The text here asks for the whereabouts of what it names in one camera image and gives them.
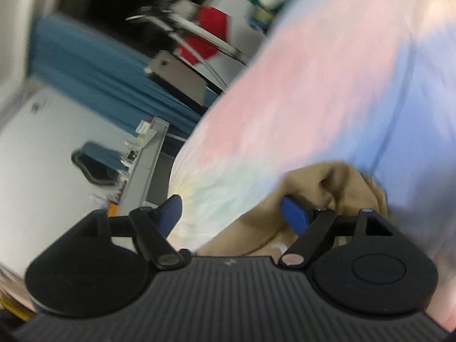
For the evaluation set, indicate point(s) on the wavy frame mirror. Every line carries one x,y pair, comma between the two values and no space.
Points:
101,166

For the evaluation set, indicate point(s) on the black silver chair back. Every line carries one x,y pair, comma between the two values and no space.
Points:
181,81

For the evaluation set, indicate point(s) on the white dressing table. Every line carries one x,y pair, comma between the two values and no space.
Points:
146,184

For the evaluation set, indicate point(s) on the garment steamer stand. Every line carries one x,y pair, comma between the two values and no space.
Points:
161,18

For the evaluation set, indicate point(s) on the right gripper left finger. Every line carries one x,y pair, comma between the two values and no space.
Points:
151,228

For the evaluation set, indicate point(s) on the white air conditioner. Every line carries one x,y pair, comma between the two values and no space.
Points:
17,17

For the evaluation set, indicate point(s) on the pastel tie-dye duvet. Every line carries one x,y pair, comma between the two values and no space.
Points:
349,103

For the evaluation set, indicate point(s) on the tan khaki shirt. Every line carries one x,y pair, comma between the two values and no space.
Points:
275,223

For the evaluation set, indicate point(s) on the left blue curtain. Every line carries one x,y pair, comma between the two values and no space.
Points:
103,75

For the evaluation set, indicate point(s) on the red cloth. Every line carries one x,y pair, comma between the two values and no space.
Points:
205,32

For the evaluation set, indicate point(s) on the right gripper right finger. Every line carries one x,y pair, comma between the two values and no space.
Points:
311,225

